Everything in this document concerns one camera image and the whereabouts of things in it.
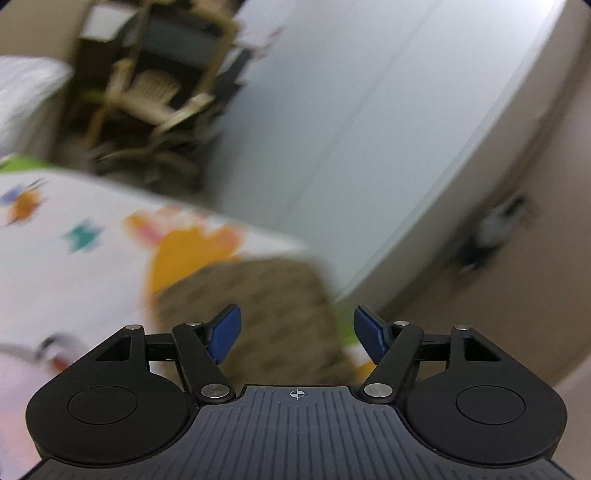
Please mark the white wardrobe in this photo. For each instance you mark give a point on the white wardrobe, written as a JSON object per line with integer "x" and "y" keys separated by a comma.
{"x": 351, "y": 138}

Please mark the white pillow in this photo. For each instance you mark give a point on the white pillow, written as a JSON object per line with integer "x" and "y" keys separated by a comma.
{"x": 23, "y": 101}

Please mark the wooden chair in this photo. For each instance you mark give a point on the wooden chair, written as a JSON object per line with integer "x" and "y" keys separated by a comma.
{"x": 154, "y": 92}

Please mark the white printed blanket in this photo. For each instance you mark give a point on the white printed blanket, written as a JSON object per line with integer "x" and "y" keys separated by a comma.
{"x": 83, "y": 277}

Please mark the brown patterned garment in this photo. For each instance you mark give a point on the brown patterned garment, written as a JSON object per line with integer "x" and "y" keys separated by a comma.
{"x": 272, "y": 304}

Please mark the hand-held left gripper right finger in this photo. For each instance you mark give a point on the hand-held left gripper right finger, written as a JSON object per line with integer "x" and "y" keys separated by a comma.
{"x": 368, "y": 330}

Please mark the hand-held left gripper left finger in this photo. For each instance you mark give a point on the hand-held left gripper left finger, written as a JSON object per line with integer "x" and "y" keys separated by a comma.
{"x": 227, "y": 328}

